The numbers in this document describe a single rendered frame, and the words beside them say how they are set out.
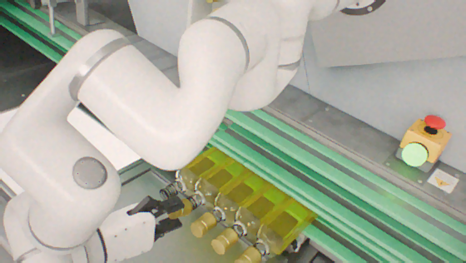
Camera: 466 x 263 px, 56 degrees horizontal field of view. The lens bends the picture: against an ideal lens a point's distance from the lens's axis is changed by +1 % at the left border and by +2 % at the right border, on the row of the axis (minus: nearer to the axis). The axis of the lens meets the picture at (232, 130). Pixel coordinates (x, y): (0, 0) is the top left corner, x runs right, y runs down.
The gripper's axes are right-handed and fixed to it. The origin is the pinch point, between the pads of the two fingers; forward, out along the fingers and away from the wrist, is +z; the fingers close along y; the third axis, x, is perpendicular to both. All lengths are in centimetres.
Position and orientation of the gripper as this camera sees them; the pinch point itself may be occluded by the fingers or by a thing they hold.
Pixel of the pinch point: (172, 214)
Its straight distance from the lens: 90.2
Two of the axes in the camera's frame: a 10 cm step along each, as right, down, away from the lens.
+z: 8.1, -2.4, 5.4
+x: -5.7, -5.5, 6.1
